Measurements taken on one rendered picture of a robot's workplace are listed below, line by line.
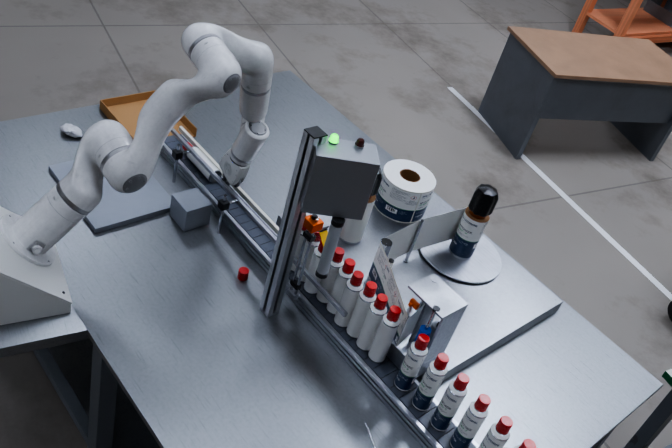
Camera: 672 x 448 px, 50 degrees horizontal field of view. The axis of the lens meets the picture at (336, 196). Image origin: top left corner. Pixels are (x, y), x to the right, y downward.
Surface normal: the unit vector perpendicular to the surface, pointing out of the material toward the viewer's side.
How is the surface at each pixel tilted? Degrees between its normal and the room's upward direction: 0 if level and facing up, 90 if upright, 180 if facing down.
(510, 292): 0
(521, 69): 90
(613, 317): 0
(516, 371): 0
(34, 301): 90
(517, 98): 90
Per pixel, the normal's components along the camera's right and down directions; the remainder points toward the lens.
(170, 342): 0.23, -0.77
